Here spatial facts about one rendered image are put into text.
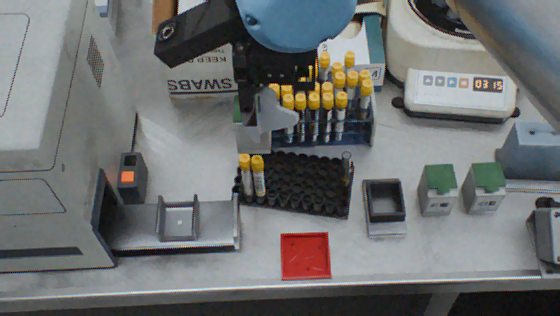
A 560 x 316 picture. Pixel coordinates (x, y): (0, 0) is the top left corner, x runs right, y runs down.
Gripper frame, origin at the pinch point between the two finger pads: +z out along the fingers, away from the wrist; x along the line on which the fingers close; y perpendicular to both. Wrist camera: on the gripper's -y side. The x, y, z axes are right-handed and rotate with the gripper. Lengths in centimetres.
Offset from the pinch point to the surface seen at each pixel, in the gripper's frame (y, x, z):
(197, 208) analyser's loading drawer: -8.5, -3.3, 16.6
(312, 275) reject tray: 7.2, -10.9, 21.6
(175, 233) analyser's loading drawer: -11.4, -6.2, 18.2
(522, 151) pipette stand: 36.0, 4.1, 13.9
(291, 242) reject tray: 4.3, -5.8, 22.0
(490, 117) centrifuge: 35.2, 14.9, 20.4
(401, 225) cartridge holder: 19.8, -3.8, 20.8
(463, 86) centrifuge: 30.9, 18.6, 17.3
